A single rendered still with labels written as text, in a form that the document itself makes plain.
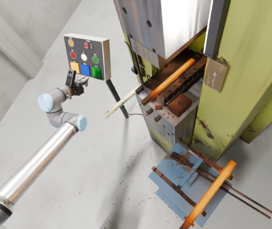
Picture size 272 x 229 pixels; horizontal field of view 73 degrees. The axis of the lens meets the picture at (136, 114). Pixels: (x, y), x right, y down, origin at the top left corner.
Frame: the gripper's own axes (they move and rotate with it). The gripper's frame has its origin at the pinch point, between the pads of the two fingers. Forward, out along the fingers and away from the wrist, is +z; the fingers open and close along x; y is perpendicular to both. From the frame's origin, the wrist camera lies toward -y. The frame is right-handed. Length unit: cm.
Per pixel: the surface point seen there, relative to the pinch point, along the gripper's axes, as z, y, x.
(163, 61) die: -8, -22, 55
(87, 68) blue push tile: 10.2, -0.8, -7.8
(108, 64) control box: 15.4, -5.3, 6.8
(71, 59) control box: 11.0, -4.7, -23.1
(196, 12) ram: -7, -43, 65
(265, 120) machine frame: 57, 31, 121
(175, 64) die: 31, -9, 51
